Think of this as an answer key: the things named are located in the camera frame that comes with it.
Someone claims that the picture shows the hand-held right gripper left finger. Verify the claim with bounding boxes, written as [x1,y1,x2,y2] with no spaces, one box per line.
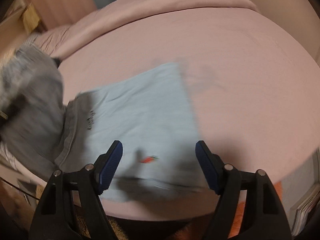
[30,140,123,240]

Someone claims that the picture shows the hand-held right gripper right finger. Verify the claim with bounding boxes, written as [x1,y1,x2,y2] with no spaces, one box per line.
[195,140,292,240]

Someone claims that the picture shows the light blue strawberry pants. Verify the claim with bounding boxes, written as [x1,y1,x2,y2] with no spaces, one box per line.
[54,62,213,203]

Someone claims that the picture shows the orange rug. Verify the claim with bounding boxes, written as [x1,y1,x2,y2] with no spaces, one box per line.
[229,182,283,238]

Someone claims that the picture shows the grey cloth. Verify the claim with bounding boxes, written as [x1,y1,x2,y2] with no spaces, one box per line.
[0,44,68,180]

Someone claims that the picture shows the stack of books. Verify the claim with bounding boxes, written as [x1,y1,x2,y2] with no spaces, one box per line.
[290,187,320,236]

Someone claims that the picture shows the pink duvet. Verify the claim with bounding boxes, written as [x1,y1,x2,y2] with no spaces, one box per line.
[37,0,260,58]

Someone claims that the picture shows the yellow tassel fringe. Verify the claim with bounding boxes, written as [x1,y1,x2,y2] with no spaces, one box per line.
[22,4,41,29]

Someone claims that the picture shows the pink curtain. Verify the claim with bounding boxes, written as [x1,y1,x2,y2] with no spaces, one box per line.
[25,0,97,30]

